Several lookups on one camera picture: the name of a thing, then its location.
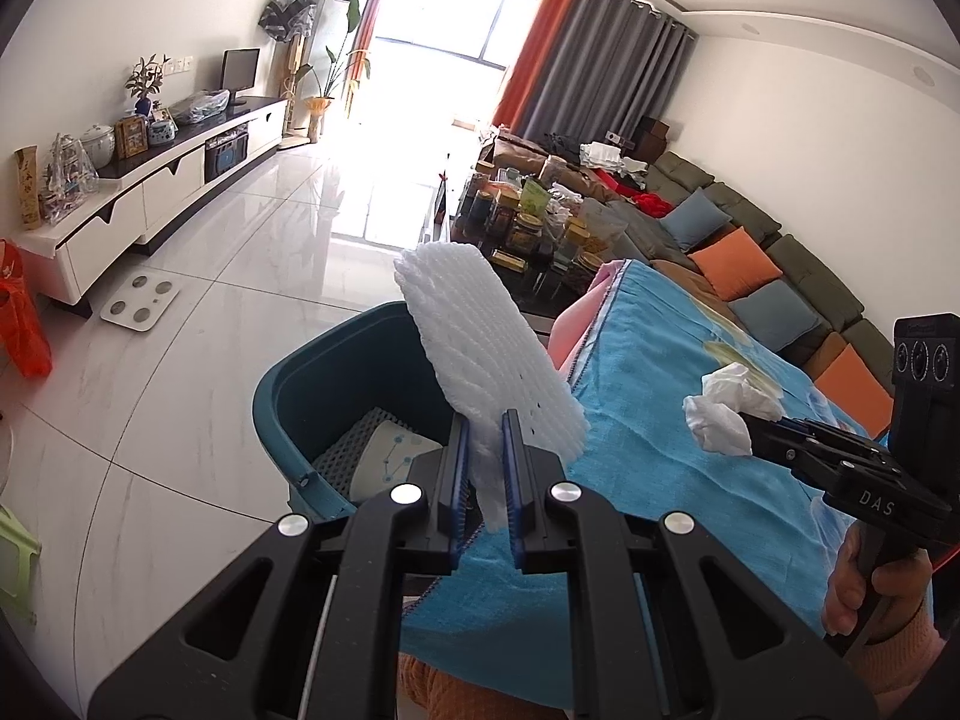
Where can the blue grey cushion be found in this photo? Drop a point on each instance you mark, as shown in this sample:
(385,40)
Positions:
(776,319)
(696,221)

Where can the black bag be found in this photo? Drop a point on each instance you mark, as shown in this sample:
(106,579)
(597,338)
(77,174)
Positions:
(566,144)

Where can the person's orange clothed leg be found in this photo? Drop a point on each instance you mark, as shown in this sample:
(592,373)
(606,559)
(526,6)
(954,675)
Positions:
(431,690)

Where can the dark brown boxes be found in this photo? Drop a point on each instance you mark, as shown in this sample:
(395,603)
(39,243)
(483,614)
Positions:
(651,135)

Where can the person's right hand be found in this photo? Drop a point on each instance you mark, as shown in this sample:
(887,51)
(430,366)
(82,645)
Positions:
(840,592)

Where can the white black TV cabinet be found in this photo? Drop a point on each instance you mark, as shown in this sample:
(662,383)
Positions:
(165,187)

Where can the white bathroom scale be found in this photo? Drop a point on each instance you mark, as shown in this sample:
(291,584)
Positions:
(141,301)

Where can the teal plastic trash bin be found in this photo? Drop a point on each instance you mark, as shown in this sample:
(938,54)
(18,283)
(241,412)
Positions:
(300,397)

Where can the white standing air conditioner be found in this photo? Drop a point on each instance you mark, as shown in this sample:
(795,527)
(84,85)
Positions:
(337,15)

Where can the white wall socket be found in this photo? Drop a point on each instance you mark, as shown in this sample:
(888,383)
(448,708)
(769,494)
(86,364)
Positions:
(180,64)

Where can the black monitor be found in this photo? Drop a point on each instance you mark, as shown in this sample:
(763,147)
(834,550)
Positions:
(240,75)

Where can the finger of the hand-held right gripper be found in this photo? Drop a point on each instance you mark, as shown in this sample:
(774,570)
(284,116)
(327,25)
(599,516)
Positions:
(847,446)
(780,442)

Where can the wooden picture frame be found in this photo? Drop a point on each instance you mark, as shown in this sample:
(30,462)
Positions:
(131,139)

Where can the black glass coffee table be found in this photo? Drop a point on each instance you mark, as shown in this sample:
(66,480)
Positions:
(540,292)

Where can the green plastic stool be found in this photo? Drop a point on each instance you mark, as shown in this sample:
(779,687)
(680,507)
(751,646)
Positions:
(19,562)

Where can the ship model clear wrap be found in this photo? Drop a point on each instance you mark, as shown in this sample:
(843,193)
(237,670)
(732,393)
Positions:
(67,180)

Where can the group of food jars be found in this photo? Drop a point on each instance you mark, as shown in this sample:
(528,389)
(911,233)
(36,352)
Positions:
(540,225)

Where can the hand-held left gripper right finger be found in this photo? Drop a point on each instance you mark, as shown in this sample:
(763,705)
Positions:
(514,495)

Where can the orange cushion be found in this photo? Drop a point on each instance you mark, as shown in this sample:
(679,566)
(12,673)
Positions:
(855,390)
(739,262)

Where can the small plant blue vase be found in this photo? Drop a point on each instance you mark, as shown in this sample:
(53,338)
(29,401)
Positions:
(144,86)

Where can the white clothes pile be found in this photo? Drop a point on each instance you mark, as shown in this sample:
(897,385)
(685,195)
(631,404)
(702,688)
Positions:
(611,157)

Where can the white tissue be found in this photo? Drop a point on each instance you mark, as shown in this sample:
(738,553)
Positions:
(727,409)

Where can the large white foam net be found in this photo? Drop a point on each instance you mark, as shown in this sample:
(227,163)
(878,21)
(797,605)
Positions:
(480,330)

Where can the red cloth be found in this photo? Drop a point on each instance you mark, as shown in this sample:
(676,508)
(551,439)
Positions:
(649,202)

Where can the large balcony window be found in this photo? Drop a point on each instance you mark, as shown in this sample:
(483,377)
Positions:
(442,52)

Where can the blue floral blanket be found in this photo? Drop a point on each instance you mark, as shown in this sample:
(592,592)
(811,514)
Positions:
(660,480)

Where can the tall plant yellow pot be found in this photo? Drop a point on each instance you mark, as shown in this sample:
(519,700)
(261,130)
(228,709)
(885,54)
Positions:
(322,109)

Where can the grey brown corner sofa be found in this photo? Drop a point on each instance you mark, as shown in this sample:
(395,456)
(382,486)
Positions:
(817,270)

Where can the standing fan patterned cover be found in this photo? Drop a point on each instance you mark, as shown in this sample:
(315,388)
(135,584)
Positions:
(285,15)

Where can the orange plastic bag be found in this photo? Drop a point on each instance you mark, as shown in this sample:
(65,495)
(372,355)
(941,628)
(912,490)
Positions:
(22,315)

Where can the wide orange grey curtain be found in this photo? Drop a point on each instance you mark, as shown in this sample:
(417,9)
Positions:
(600,52)

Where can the narrow grey orange curtain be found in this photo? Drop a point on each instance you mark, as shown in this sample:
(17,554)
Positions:
(375,22)

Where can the clear plastic bag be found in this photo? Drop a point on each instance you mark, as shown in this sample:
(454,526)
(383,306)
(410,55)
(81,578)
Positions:
(199,106)

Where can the person's right forearm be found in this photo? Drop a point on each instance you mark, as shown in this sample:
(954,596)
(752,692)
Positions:
(900,660)

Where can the pink blanket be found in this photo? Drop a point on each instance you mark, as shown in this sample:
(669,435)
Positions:
(581,322)

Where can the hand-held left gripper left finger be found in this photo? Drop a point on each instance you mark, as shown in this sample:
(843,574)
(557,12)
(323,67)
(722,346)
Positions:
(454,495)

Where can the white ceramic jar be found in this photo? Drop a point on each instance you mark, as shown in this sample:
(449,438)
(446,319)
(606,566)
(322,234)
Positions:
(97,146)

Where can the blue white porcelain jar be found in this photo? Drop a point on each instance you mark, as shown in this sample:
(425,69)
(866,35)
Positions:
(161,133)

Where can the yellow tall box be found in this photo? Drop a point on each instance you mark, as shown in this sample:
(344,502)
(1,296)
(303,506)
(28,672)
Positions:
(28,187)

